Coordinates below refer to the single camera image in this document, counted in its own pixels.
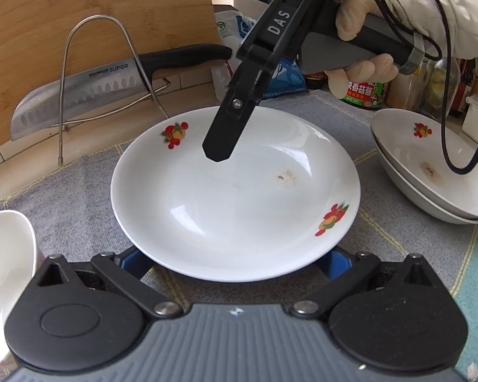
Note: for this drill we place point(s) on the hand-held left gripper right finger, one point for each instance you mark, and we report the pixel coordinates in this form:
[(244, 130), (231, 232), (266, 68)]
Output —
[(336, 264)]

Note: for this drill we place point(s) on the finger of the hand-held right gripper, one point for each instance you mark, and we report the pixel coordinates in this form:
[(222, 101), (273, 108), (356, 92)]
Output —
[(227, 127)]

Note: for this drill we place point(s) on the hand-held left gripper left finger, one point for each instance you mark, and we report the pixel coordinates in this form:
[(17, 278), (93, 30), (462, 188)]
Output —
[(129, 262)]

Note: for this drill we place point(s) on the white plate two fruit prints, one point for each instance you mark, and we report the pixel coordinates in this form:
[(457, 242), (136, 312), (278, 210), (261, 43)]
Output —
[(231, 207)]

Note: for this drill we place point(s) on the white bowl pink floral print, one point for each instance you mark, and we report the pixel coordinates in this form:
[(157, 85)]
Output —
[(4, 278)]

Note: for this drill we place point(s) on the person's right hand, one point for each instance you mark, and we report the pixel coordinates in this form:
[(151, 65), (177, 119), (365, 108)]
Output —
[(358, 8)]

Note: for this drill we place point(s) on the small clear plastic container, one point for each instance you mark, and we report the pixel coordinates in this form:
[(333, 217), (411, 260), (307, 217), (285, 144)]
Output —
[(220, 83)]

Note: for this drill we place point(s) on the dark soy sauce bottle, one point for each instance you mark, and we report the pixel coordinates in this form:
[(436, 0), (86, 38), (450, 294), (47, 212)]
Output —
[(314, 81)]

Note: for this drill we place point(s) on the grey green checked cloth mat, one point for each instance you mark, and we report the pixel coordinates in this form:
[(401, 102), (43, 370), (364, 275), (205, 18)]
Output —
[(83, 207)]

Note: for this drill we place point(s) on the white blue salt bag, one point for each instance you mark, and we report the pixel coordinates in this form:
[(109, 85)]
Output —
[(288, 81)]

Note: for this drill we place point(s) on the green lid sauce tub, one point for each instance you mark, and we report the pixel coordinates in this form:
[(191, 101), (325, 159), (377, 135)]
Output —
[(362, 95)]

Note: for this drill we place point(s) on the yellow lid spice jar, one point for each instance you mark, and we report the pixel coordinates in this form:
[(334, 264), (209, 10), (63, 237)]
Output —
[(402, 91)]

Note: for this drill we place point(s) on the red sauce bottle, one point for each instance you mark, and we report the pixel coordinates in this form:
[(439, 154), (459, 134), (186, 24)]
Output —
[(468, 83)]

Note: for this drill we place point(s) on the bamboo cutting board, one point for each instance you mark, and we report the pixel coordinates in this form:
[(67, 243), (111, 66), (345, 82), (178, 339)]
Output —
[(103, 4)]

